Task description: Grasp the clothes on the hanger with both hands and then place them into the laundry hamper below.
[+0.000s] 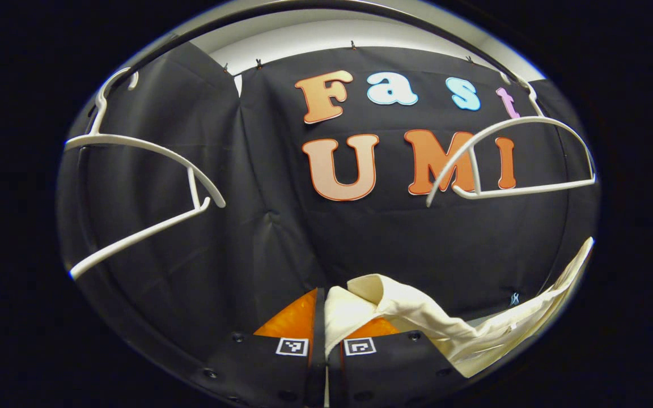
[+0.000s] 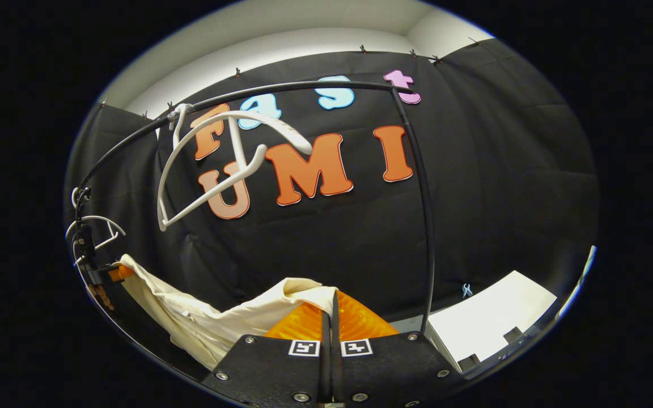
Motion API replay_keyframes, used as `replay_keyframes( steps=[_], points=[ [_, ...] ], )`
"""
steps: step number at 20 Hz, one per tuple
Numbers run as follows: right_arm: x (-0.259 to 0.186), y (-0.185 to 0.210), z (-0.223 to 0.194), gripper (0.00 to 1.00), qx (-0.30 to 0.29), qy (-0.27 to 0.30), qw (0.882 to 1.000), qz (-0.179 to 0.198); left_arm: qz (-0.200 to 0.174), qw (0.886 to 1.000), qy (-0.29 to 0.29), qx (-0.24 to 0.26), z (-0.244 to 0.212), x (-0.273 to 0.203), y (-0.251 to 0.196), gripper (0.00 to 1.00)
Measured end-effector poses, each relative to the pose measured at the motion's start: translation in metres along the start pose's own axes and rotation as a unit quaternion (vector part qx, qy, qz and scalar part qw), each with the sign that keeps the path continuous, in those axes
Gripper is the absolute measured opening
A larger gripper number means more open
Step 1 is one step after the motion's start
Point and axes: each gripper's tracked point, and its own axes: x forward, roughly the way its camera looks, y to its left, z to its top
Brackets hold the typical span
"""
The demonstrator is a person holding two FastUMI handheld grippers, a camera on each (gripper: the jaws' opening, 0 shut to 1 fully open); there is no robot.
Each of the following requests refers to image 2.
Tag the cream jacket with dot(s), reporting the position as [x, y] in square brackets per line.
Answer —
[202, 328]

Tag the black backdrop cloth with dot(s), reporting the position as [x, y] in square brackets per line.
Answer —
[502, 170]

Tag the light blue clip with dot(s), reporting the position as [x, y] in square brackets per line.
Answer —
[466, 290]

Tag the black clothes rack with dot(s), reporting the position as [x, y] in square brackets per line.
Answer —
[360, 83]

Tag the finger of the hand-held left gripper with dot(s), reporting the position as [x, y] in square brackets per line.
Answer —
[119, 273]

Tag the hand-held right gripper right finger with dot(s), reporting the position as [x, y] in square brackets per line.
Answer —
[394, 368]

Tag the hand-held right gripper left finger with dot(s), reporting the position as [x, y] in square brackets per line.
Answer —
[270, 368]

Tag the white plastic clothes hanger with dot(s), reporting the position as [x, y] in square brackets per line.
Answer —
[295, 141]
[94, 217]

